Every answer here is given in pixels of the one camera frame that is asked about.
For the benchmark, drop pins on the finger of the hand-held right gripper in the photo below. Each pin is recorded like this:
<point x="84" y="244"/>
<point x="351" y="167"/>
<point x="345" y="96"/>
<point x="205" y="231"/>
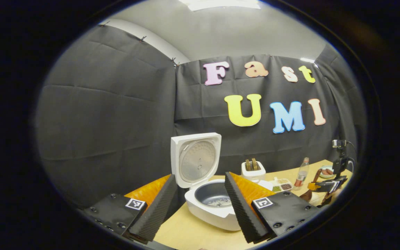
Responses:
<point x="328" y="185"/>

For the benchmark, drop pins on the brown bread slice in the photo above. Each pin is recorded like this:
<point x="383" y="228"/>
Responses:
<point x="254" y="164"/>
<point x="248" y="165"/>

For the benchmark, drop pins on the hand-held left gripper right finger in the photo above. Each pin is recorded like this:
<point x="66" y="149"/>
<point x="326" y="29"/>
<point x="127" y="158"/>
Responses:
<point x="243" y="211"/>

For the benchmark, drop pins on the large ceiling light panel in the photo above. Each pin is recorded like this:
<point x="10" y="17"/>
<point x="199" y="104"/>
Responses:
<point x="221" y="4"/>

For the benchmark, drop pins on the white toaster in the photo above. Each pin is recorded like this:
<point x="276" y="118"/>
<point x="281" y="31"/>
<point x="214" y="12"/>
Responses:
<point x="253" y="175"/>

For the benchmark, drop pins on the green plate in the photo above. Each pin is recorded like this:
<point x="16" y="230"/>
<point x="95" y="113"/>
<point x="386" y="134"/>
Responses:
<point x="325" y="176"/>

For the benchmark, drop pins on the small ceiling light panel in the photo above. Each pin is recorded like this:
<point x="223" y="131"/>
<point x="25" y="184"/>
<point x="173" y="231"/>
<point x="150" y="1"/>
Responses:
<point x="307" y="60"/>

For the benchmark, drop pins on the divided white dish of beans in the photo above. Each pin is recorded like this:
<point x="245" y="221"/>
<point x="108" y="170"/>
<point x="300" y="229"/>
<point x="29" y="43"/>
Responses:
<point x="281" y="185"/>

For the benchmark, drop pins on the black backdrop cloth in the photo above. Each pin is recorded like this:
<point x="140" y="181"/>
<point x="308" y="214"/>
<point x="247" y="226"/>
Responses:
<point x="109" y="114"/>

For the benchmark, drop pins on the brown wooden spoon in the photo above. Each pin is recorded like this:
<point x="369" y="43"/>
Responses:
<point x="306" y="195"/>

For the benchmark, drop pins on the white rice cooker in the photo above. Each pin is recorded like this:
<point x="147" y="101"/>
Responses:
<point x="200" y="211"/>

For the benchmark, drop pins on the clear plastic bottle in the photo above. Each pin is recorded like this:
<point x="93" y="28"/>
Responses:
<point x="301" y="175"/>

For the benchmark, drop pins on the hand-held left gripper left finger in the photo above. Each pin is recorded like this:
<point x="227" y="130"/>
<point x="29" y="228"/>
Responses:
<point x="158" y="208"/>

